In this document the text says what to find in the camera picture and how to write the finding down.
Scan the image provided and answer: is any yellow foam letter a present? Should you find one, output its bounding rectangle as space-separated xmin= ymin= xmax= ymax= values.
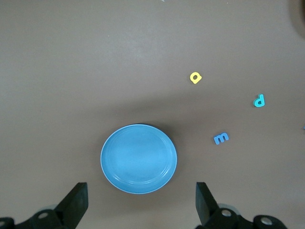
xmin=189 ymin=72 xmax=203 ymax=85

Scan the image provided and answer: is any teal foam letter p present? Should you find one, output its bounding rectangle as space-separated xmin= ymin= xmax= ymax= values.
xmin=253 ymin=94 xmax=266 ymax=108

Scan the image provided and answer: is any brown table cover sheet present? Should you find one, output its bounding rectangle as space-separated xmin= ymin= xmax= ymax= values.
xmin=0 ymin=0 xmax=305 ymax=229

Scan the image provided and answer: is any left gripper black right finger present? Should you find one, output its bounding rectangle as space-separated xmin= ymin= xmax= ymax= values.
xmin=195 ymin=182 xmax=286 ymax=229

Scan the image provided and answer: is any blue foam letter m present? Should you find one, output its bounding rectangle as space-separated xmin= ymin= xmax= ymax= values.
xmin=213 ymin=132 xmax=230 ymax=146

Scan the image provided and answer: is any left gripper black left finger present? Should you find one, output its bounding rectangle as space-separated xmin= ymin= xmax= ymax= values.
xmin=0 ymin=182 xmax=89 ymax=229

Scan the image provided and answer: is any blue plate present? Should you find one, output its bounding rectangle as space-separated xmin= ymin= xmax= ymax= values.
xmin=100 ymin=124 xmax=178 ymax=195

